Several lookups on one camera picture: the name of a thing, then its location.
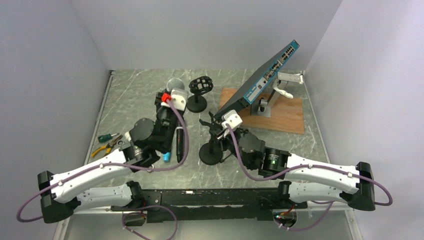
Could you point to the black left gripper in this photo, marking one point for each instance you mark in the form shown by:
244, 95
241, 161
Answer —
157, 102

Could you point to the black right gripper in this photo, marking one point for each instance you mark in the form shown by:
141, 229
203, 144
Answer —
221, 137

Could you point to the black microphone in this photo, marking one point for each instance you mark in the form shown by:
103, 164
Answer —
180, 145

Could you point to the black clip microphone stand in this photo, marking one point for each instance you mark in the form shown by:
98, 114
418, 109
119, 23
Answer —
210, 153

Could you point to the blue microphone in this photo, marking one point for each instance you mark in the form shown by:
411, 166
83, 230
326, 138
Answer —
167, 157

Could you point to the black round base stand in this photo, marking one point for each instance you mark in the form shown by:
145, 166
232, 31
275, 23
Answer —
198, 87

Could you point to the silver head glitter microphone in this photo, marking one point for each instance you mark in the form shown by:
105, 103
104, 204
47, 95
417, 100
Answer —
174, 84

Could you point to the black tripod shock mount stand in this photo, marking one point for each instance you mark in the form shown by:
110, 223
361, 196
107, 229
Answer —
215, 129

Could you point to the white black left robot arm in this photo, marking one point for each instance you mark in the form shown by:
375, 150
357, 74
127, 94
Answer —
63, 194

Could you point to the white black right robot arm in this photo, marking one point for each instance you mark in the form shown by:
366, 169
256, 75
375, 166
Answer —
302, 179

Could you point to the white plastic pipe fitting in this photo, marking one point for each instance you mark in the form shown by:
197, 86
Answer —
127, 136

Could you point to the silver ratchet wrench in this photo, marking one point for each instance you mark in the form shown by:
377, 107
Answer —
150, 168

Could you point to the wooden board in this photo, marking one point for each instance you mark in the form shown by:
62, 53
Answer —
286, 115

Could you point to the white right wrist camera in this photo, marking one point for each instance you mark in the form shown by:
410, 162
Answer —
232, 119

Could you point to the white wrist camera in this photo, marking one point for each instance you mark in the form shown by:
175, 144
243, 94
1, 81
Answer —
178, 98
232, 119

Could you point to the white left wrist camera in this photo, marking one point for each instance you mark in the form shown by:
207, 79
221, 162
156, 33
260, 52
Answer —
178, 98

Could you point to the blue network switch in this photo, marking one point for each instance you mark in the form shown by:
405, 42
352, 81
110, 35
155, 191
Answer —
258, 81

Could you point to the grey metal bracket stand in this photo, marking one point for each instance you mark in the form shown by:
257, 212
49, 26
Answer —
263, 106

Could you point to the yellow handled pliers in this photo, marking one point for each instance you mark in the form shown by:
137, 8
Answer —
108, 147

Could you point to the green handled screwdriver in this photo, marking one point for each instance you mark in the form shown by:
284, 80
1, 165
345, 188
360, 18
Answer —
106, 137

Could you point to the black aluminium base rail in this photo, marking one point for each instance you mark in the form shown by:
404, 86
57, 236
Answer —
215, 204

